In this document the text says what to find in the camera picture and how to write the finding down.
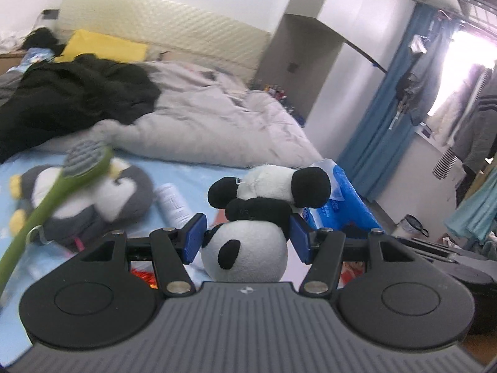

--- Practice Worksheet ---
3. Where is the green long-handled massage brush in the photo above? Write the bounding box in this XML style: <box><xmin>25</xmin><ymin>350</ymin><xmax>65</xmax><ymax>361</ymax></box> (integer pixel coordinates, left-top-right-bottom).
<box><xmin>0</xmin><ymin>140</ymin><xmax>115</xmax><ymax>304</ymax></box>

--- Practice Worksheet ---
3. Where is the blue tissue packet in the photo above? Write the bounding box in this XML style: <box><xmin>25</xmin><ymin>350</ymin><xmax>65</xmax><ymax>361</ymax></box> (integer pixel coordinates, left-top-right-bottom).
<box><xmin>301</xmin><ymin>159</ymin><xmax>383</xmax><ymax>237</ymax></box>

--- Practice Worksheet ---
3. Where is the brown bedside cabinet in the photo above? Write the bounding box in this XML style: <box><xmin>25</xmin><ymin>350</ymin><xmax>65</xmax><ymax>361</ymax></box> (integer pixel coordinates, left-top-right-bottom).
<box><xmin>0</xmin><ymin>52</ymin><xmax>25</xmax><ymax>75</ymax></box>

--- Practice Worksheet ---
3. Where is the white and grey wardrobe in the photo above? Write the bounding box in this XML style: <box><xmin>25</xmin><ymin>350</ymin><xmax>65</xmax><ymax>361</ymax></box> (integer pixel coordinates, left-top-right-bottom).
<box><xmin>252</xmin><ymin>0</ymin><xmax>414</xmax><ymax>160</ymax></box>

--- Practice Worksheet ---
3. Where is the blue star-print bed sheet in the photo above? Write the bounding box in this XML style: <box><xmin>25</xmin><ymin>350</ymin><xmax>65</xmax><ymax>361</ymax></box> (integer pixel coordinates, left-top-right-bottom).
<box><xmin>0</xmin><ymin>150</ymin><xmax>307</xmax><ymax>319</ymax></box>

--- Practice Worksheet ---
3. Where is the black fluffy cloth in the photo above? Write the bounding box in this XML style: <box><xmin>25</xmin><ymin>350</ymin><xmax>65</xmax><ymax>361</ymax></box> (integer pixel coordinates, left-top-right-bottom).
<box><xmin>23</xmin><ymin>27</ymin><xmax>66</xmax><ymax>53</ymax></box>

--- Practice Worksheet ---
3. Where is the white trash bin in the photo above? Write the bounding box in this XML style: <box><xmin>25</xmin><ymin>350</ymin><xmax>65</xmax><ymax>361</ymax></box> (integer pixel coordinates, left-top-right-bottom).
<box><xmin>400</xmin><ymin>214</ymin><xmax>430</xmax><ymax>237</ymax></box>

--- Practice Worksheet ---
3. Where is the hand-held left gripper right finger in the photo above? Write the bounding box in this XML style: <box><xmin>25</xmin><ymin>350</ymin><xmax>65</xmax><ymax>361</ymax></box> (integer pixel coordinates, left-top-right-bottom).
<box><xmin>288</xmin><ymin>214</ymin><xmax>418</xmax><ymax>296</ymax></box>

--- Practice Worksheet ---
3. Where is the grey hanging jacket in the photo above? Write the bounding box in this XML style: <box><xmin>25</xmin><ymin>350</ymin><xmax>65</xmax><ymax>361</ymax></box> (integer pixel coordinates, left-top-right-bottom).
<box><xmin>454</xmin><ymin>60</ymin><xmax>497</xmax><ymax>172</ymax></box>

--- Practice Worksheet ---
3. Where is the black clothing pile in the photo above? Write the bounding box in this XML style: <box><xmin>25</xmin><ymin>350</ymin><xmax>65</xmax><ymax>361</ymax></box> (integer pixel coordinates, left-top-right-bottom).
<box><xmin>0</xmin><ymin>54</ymin><xmax>162</xmax><ymax>164</ymax></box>

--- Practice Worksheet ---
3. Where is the grey penguin plush toy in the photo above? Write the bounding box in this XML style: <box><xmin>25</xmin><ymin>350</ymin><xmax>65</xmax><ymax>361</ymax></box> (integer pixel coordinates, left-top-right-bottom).
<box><xmin>8</xmin><ymin>159</ymin><xmax>154</xmax><ymax>251</ymax></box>

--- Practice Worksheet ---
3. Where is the panda plush toy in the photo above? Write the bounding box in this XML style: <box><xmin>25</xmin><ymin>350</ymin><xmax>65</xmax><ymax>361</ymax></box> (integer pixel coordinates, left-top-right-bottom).
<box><xmin>200</xmin><ymin>165</ymin><xmax>332</xmax><ymax>282</ymax></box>

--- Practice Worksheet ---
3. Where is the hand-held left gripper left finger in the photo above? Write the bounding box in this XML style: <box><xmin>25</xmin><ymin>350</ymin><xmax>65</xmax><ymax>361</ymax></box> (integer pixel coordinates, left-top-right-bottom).
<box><xmin>78</xmin><ymin>213</ymin><xmax>208</xmax><ymax>297</ymax></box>

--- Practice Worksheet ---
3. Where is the blue curtain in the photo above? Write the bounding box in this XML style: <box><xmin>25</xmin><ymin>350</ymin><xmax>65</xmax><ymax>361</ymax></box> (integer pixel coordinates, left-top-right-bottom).
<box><xmin>338</xmin><ymin>4</ymin><xmax>455</xmax><ymax>203</ymax></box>

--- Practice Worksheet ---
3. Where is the striped knit sweater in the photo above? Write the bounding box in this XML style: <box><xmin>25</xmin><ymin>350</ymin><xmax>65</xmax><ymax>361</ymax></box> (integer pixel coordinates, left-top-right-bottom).
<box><xmin>433</xmin><ymin>150</ymin><xmax>461</xmax><ymax>180</ymax></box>

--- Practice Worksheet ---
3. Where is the white cloth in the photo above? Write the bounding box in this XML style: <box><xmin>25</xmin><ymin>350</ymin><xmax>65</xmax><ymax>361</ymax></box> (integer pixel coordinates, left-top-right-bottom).
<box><xmin>0</xmin><ymin>30</ymin><xmax>25</xmax><ymax>53</ymax></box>

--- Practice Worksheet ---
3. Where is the white spray bottle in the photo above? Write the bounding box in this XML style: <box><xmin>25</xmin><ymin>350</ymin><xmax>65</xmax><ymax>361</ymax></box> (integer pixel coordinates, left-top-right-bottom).
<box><xmin>153</xmin><ymin>182</ymin><xmax>193</xmax><ymax>228</ymax></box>

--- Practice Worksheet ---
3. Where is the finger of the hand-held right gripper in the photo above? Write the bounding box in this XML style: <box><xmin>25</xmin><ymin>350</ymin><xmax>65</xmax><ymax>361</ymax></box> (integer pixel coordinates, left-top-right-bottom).
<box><xmin>390</xmin><ymin>236</ymin><xmax>467</xmax><ymax>263</ymax></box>

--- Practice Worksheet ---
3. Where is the yellow pillow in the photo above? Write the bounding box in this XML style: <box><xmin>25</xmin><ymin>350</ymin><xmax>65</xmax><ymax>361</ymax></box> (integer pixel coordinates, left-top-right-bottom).
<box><xmin>54</xmin><ymin>29</ymin><xmax>150</xmax><ymax>63</ymax></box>

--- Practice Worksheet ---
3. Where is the teal hanging garment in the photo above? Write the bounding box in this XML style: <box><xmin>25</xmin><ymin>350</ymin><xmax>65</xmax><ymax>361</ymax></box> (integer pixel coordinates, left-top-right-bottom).
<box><xmin>445</xmin><ymin>171</ymin><xmax>497</xmax><ymax>242</ymax></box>

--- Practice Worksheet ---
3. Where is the grey duvet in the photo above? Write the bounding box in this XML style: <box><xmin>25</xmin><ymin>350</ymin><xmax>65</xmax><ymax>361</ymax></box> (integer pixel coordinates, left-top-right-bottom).
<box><xmin>93</xmin><ymin>60</ymin><xmax>335</xmax><ymax>169</ymax></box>

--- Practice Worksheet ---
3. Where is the white hanging coat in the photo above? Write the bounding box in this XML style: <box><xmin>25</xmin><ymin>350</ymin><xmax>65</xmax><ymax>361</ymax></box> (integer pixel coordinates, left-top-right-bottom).
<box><xmin>429</xmin><ymin>89</ymin><xmax>464</xmax><ymax>146</ymax></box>

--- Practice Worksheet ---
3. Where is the row of cosmetic bottles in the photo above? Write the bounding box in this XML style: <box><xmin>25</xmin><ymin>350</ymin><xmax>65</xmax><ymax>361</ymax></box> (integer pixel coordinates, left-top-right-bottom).
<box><xmin>252</xmin><ymin>81</ymin><xmax>296</xmax><ymax>119</ymax></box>

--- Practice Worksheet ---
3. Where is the cream padded headboard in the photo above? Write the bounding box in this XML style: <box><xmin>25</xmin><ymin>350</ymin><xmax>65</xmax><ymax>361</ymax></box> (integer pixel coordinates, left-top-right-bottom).
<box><xmin>58</xmin><ymin>0</ymin><xmax>272</xmax><ymax>90</ymax></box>

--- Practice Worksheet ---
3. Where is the red snack packet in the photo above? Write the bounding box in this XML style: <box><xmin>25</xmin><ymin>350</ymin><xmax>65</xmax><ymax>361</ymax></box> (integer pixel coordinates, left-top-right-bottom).
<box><xmin>131</xmin><ymin>267</ymin><xmax>158</xmax><ymax>291</ymax></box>

